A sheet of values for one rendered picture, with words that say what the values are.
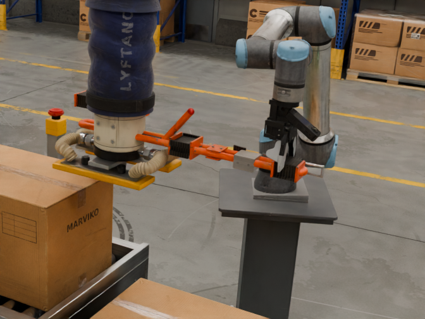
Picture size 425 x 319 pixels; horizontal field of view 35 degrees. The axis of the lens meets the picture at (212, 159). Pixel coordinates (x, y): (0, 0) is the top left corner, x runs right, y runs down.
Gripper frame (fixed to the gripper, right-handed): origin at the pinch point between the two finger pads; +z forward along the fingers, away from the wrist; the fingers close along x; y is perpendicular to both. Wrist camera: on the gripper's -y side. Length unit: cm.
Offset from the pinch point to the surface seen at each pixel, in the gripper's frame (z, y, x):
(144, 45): -30, 49, 3
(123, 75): -21, 53, 9
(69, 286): 60, 73, 9
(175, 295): 65, 41, -13
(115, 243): 60, 78, -28
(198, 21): 84, 431, -812
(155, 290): 65, 50, -12
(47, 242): 37, 73, 21
